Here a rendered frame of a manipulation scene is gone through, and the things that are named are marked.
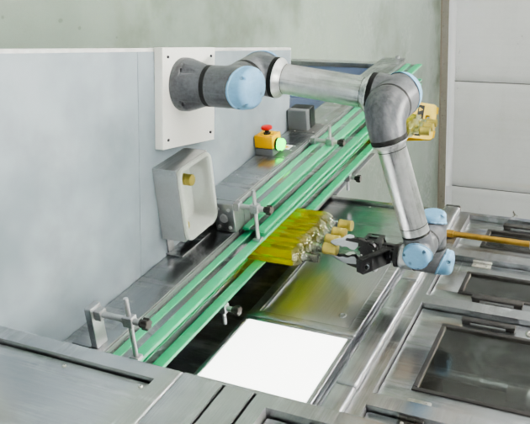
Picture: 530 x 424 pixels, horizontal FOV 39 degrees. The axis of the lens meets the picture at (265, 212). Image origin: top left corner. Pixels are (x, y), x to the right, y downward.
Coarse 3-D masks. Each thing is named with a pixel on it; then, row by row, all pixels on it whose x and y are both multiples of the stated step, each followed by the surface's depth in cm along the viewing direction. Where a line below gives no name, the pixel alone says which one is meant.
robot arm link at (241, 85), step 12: (240, 60) 210; (216, 72) 203; (228, 72) 201; (240, 72) 200; (252, 72) 201; (204, 84) 203; (216, 84) 202; (228, 84) 200; (240, 84) 199; (252, 84) 202; (264, 84) 207; (204, 96) 205; (216, 96) 203; (228, 96) 201; (240, 96) 200; (252, 96) 203; (228, 108) 206; (240, 108) 204; (252, 108) 205
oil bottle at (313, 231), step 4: (284, 224) 240; (288, 224) 240; (292, 224) 240; (296, 224) 239; (280, 228) 238; (284, 228) 237; (288, 228) 237; (292, 228) 237; (296, 228) 236; (300, 228) 236; (304, 228) 236; (308, 228) 236; (312, 228) 236; (316, 228) 236; (304, 232) 234; (308, 232) 233; (312, 232) 233; (316, 232) 234; (312, 236) 233; (316, 236) 234; (316, 240) 234
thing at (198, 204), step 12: (204, 156) 216; (180, 168) 207; (192, 168) 222; (204, 168) 221; (180, 180) 206; (204, 180) 222; (180, 192) 207; (192, 192) 226; (204, 192) 224; (192, 204) 227; (204, 204) 226; (216, 204) 226; (192, 216) 226; (204, 216) 226; (216, 216) 226; (192, 228) 220; (204, 228) 221
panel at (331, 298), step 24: (312, 264) 246; (336, 264) 245; (288, 288) 234; (312, 288) 233; (336, 288) 232; (360, 288) 230; (384, 288) 228; (264, 312) 221; (288, 312) 221; (312, 312) 220; (336, 312) 219; (360, 312) 217; (336, 336) 207; (336, 360) 197
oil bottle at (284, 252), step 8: (272, 240) 231; (264, 248) 228; (272, 248) 227; (280, 248) 226; (288, 248) 225; (296, 248) 225; (304, 248) 226; (248, 256) 232; (256, 256) 231; (264, 256) 229; (272, 256) 228; (280, 256) 227; (288, 256) 225; (296, 256) 224; (288, 264) 227; (296, 264) 226
